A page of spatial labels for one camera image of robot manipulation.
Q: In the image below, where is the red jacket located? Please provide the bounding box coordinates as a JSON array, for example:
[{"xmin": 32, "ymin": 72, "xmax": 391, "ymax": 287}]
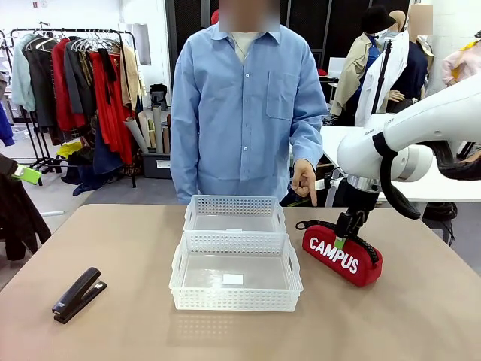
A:
[{"xmin": 51, "ymin": 37, "xmax": 88, "ymax": 133}]

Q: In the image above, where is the red CAMPUS pencil case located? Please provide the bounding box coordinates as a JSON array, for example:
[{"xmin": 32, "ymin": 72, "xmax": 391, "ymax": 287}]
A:
[{"xmin": 295, "ymin": 219, "xmax": 385, "ymax": 288}]

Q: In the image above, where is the black metal clothing rack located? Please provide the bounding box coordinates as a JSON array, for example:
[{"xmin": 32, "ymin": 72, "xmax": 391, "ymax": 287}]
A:
[{"xmin": 0, "ymin": 26, "xmax": 138, "ymax": 189}]

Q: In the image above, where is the long red dress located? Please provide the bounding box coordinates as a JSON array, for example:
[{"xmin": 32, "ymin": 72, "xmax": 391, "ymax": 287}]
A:
[{"xmin": 89, "ymin": 49, "xmax": 135, "ymax": 166}]

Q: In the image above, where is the dark blue denim garment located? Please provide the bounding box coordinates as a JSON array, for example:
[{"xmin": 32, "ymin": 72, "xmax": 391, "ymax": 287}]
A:
[{"xmin": 71, "ymin": 123, "xmax": 126, "ymax": 197}]

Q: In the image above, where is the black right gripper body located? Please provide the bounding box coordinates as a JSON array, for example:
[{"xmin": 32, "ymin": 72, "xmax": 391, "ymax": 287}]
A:
[{"xmin": 342, "ymin": 184, "xmax": 380, "ymax": 227}]

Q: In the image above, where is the dark grey coat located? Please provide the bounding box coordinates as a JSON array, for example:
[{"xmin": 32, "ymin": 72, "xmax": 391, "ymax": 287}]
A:
[{"xmin": 23, "ymin": 40, "xmax": 58, "ymax": 129}]

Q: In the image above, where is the large white perforated plastic basket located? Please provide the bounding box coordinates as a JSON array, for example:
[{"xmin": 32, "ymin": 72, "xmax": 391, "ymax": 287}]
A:
[{"xmin": 168, "ymin": 230, "xmax": 304, "ymax": 313}]

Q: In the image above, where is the person's right forearm blue sleeve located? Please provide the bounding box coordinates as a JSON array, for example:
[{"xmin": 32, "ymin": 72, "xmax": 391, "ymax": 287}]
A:
[{"xmin": 170, "ymin": 127, "xmax": 200, "ymax": 206}]

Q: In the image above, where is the pale mint coat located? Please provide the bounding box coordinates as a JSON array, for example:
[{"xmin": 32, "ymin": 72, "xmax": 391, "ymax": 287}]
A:
[{"xmin": 11, "ymin": 33, "xmax": 38, "ymax": 113}]

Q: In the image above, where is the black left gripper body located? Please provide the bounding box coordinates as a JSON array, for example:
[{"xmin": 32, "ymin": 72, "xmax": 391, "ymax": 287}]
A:
[{"xmin": 0, "ymin": 153, "xmax": 20, "ymax": 178}]

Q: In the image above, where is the person's left hand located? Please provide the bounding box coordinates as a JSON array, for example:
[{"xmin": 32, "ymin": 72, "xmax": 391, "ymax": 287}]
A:
[{"xmin": 290, "ymin": 158, "xmax": 319, "ymax": 208}]

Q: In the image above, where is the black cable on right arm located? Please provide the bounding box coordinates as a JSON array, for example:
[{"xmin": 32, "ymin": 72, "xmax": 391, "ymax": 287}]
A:
[{"xmin": 371, "ymin": 134, "xmax": 422, "ymax": 221}]

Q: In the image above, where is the mannequin with beige trench coat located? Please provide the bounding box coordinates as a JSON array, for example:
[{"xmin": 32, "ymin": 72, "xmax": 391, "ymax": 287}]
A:
[{"xmin": 330, "ymin": 32, "xmax": 380, "ymax": 127}]

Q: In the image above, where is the beige garment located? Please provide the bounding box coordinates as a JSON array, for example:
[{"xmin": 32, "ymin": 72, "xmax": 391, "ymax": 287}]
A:
[{"xmin": 119, "ymin": 44, "xmax": 145, "ymax": 111}]

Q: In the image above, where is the grey jacket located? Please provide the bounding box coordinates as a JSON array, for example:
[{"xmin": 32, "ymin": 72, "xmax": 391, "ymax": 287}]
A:
[{"xmin": 63, "ymin": 38, "xmax": 97, "ymax": 118}]

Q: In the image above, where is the mannequin in navy dress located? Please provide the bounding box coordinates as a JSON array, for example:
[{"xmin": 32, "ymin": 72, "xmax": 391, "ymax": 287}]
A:
[{"xmin": 386, "ymin": 10, "xmax": 435, "ymax": 114}]

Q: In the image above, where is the black cloth bundle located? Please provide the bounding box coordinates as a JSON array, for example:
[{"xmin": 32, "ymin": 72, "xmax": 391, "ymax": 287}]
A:
[{"xmin": 0, "ymin": 174, "xmax": 53, "ymax": 262}]

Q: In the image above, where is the bundle of paper rolls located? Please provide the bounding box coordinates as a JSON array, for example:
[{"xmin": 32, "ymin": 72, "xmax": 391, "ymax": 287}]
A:
[{"xmin": 123, "ymin": 105, "xmax": 172, "ymax": 155}]

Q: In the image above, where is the black stapler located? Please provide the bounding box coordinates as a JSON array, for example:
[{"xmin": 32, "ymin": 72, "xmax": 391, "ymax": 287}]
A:
[{"xmin": 51, "ymin": 266, "xmax": 108, "ymax": 326}]

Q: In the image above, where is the grey storage bin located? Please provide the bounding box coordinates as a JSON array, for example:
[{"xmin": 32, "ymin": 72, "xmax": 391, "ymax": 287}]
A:
[{"xmin": 140, "ymin": 151, "xmax": 172, "ymax": 180}]

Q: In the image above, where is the person torso in blue shirt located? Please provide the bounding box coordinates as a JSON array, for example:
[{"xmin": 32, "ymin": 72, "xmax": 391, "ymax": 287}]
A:
[{"xmin": 169, "ymin": 22, "xmax": 328, "ymax": 206}]

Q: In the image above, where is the black bag under table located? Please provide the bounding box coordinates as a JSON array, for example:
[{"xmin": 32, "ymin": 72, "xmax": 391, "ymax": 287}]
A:
[{"xmin": 421, "ymin": 201, "xmax": 458, "ymax": 246}]

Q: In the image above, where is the black hat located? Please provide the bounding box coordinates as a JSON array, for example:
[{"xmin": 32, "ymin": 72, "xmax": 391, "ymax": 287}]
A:
[{"xmin": 361, "ymin": 5, "xmax": 395, "ymax": 37}]

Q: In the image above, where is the person's left forearm blue sleeve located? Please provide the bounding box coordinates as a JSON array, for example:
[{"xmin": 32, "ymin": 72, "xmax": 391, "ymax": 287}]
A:
[{"xmin": 289, "ymin": 120, "xmax": 325, "ymax": 171}]

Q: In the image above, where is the small white perforated plastic basket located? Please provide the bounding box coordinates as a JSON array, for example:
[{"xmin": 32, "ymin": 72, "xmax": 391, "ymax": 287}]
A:
[{"xmin": 183, "ymin": 194, "xmax": 287, "ymax": 235}]

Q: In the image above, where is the black tripod pole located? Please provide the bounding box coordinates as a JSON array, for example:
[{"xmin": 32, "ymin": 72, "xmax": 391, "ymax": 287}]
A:
[{"xmin": 369, "ymin": 38, "xmax": 394, "ymax": 114}]

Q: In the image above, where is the yellow garment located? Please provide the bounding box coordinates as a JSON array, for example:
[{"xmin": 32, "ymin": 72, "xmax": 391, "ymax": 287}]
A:
[{"xmin": 56, "ymin": 141, "xmax": 83, "ymax": 161}]

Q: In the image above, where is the white lab coat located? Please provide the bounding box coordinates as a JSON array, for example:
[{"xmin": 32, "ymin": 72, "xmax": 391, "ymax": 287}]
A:
[{"xmin": 354, "ymin": 30, "xmax": 411, "ymax": 128}]

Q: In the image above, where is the white table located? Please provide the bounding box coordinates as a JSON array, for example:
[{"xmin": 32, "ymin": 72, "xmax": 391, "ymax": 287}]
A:
[{"xmin": 320, "ymin": 125, "xmax": 481, "ymax": 208}]

